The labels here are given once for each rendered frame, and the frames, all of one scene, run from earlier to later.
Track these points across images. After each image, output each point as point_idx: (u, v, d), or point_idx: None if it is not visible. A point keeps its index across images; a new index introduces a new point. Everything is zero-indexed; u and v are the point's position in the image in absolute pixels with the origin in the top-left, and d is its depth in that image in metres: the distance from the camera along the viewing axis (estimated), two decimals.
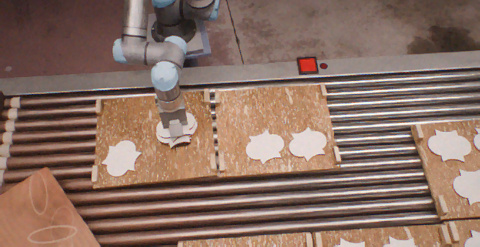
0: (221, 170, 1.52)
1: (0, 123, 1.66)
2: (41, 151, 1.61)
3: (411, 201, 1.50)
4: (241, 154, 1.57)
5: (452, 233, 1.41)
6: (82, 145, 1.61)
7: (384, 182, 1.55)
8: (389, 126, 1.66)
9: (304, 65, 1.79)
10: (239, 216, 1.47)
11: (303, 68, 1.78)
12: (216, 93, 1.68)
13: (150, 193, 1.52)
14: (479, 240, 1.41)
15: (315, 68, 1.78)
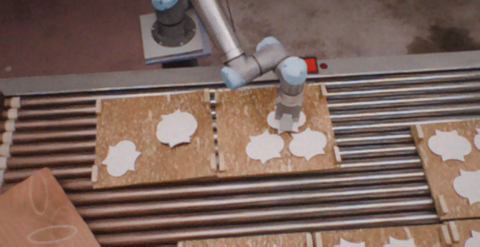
0: (221, 170, 1.52)
1: (0, 123, 1.66)
2: (41, 151, 1.61)
3: (411, 201, 1.50)
4: (241, 154, 1.57)
5: (452, 233, 1.41)
6: (82, 145, 1.61)
7: (384, 182, 1.55)
8: (389, 126, 1.66)
9: None
10: (239, 216, 1.47)
11: None
12: (216, 93, 1.68)
13: (150, 193, 1.52)
14: (479, 240, 1.41)
15: (315, 68, 1.78)
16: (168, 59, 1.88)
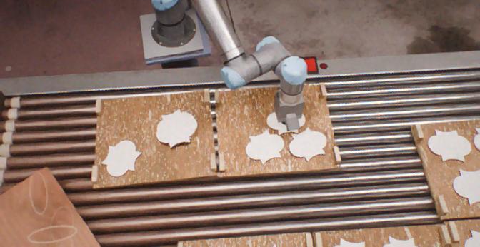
0: (221, 170, 1.52)
1: (0, 123, 1.66)
2: (41, 151, 1.61)
3: (411, 201, 1.50)
4: (241, 154, 1.57)
5: (452, 233, 1.41)
6: (82, 145, 1.61)
7: (384, 182, 1.55)
8: (389, 126, 1.66)
9: None
10: (239, 216, 1.47)
11: None
12: (216, 93, 1.68)
13: (150, 193, 1.52)
14: (479, 240, 1.41)
15: (315, 68, 1.78)
16: (168, 59, 1.88)
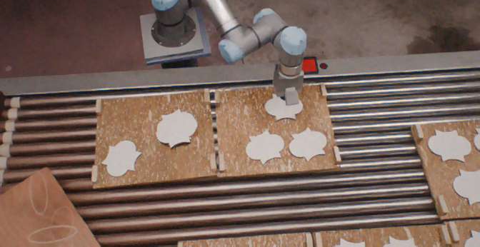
0: (221, 170, 1.52)
1: (0, 123, 1.66)
2: (41, 151, 1.61)
3: (411, 201, 1.50)
4: (241, 154, 1.57)
5: (452, 233, 1.41)
6: (82, 145, 1.61)
7: (384, 182, 1.55)
8: (389, 126, 1.66)
9: (304, 65, 1.79)
10: (239, 216, 1.47)
11: (303, 68, 1.78)
12: (216, 93, 1.68)
13: (150, 193, 1.52)
14: (479, 240, 1.41)
15: (315, 68, 1.78)
16: (168, 59, 1.88)
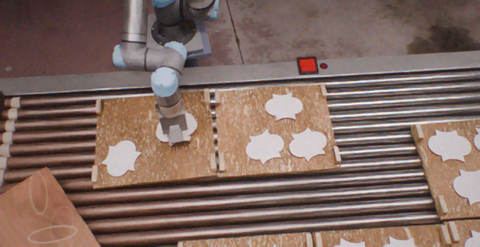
0: (221, 170, 1.52)
1: (0, 123, 1.66)
2: (41, 151, 1.61)
3: (411, 201, 1.50)
4: (241, 154, 1.57)
5: (452, 233, 1.41)
6: (82, 145, 1.61)
7: (384, 182, 1.55)
8: (389, 126, 1.66)
9: (304, 65, 1.79)
10: (239, 216, 1.47)
11: (303, 68, 1.78)
12: (216, 93, 1.68)
13: (150, 193, 1.52)
14: (479, 240, 1.41)
15: (315, 68, 1.78)
16: None
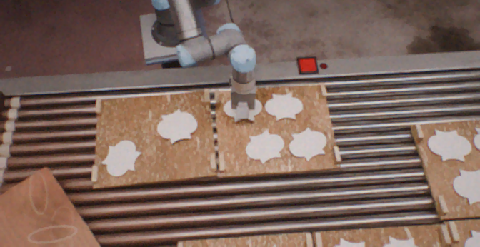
0: (221, 170, 1.52)
1: (0, 123, 1.66)
2: (41, 151, 1.61)
3: (411, 201, 1.50)
4: (241, 154, 1.57)
5: (452, 233, 1.41)
6: (82, 145, 1.61)
7: (384, 182, 1.55)
8: (389, 126, 1.66)
9: (304, 65, 1.79)
10: (239, 216, 1.47)
11: (303, 68, 1.78)
12: (216, 93, 1.68)
13: (150, 193, 1.52)
14: (479, 240, 1.41)
15: (315, 68, 1.78)
16: (168, 59, 1.88)
